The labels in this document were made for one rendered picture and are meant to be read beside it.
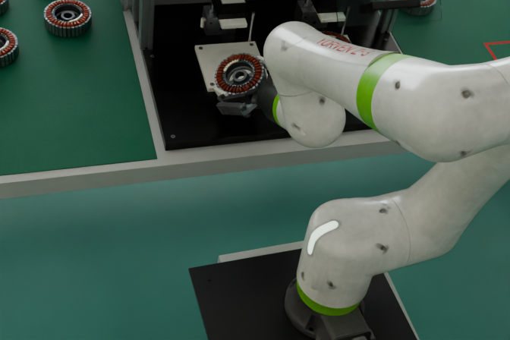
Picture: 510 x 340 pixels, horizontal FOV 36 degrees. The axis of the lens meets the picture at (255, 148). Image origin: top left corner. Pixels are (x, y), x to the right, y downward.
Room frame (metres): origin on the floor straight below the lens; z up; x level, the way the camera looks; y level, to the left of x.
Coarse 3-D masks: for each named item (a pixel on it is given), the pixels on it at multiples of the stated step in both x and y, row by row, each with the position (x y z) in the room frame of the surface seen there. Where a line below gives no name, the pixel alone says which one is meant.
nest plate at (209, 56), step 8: (200, 48) 1.44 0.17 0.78; (208, 48) 1.45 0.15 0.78; (216, 48) 1.45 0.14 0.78; (224, 48) 1.46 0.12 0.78; (232, 48) 1.47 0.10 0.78; (240, 48) 1.47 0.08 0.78; (248, 48) 1.48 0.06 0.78; (256, 48) 1.48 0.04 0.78; (200, 56) 1.41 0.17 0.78; (208, 56) 1.42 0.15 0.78; (216, 56) 1.43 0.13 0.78; (224, 56) 1.43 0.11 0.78; (200, 64) 1.39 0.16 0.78; (208, 64) 1.39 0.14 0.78; (216, 64) 1.40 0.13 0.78; (208, 72) 1.36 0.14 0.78; (248, 72) 1.39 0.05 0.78; (208, 80) 1.34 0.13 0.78; (208, 88) 1.31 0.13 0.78
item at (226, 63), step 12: (228, 60) 1.33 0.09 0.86; (240, 60) 1.33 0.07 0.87; (252, 60) 1.32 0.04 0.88; (216, 72) 1.30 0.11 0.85; (228, 72) 1.31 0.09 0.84; (240, 72) 1.30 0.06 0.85; (252, 72) 1.31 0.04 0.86; (264, 72) 1.29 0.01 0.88; (216, 84) 1.27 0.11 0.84; (228, 84) 1.26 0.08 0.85; (240, 84) 1.28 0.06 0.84; (252, 84) 1.26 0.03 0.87
